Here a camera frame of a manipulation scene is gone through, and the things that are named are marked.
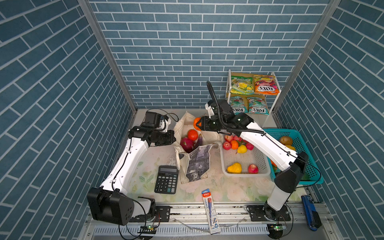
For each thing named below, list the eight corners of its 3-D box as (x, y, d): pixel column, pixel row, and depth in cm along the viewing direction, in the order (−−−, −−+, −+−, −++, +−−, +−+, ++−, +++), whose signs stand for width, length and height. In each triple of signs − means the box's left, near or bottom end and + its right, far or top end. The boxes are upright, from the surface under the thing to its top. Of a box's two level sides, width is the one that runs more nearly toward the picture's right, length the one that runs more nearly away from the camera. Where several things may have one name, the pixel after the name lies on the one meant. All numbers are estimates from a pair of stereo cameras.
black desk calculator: (154, 194, 82) (153, 192, 80) (159, 167, 92) (158, 165, 90) (176, 194, 82) (176, 192, 80) (179, 167, 92) (178, 165, 90)
